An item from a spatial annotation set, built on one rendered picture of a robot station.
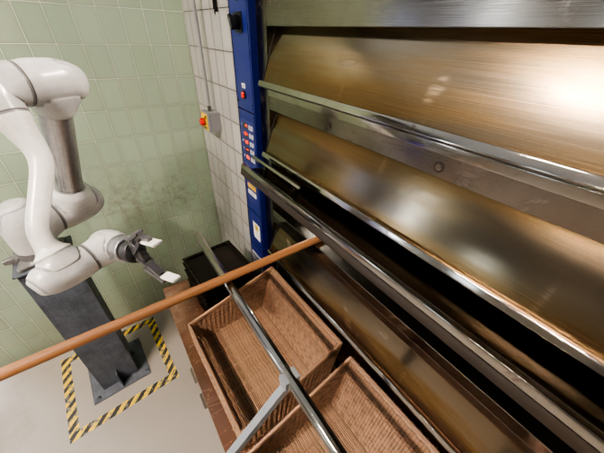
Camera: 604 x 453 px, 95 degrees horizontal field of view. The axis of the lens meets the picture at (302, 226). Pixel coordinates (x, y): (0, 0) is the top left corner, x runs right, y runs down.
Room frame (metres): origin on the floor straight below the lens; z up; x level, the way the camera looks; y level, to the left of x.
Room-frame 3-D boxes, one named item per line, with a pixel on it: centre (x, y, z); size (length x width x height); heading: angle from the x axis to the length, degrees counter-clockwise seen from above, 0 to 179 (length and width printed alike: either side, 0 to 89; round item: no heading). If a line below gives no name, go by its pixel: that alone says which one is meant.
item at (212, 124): (1.59, 0.53, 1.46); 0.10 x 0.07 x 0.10; 36
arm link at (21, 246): (0.96, 1.18, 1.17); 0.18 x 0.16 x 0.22; 156
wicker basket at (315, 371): (0.73, 0.17, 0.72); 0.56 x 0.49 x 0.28; 38
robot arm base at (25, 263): (0.94, 1.20, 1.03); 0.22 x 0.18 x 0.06; 130
